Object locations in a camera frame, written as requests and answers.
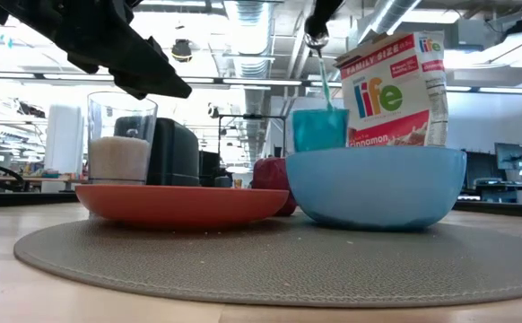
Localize spoon with teal handle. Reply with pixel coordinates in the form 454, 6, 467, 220
304, 33, 335, 112

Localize white background cabinet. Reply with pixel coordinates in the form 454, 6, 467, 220
44, 103, 85, 194

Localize black background equipment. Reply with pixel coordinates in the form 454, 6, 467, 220
197, 151, 234, 188

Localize blue bowl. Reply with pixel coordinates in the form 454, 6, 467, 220
285, 145, 467, 232

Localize orange plate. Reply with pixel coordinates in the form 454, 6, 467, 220
74, 183, 291, 230

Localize teal transparent cup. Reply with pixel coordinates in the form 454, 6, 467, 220
291, 107, 350, 153

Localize dark computer monitor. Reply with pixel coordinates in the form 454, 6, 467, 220
465, 150, 498, 189

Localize background desk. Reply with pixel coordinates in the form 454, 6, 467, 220
460, 177, 522, 205

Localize black toaster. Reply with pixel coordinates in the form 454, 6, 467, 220
113, 116, 201, 188

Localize clear glass of milk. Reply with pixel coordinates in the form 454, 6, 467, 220
86, 92, 159, 186

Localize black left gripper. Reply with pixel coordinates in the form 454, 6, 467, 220
0, 0, 193, 101

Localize silver ventilation duct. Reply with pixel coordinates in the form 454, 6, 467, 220
222, 0, 274, 149
368, 0, 423, 35

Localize cinnamon cereal box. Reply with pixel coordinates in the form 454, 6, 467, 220
335, 30, 449, 148

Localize round grey placemat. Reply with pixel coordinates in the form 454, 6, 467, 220
13, 208, 522, 310

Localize red apple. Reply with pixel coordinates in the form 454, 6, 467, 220
250, 156, 299, 217

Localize black ceiling dome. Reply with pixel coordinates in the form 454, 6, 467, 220
170, 39, 194, 64

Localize ceiling light strip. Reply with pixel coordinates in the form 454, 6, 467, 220
0, 71, 343, 89

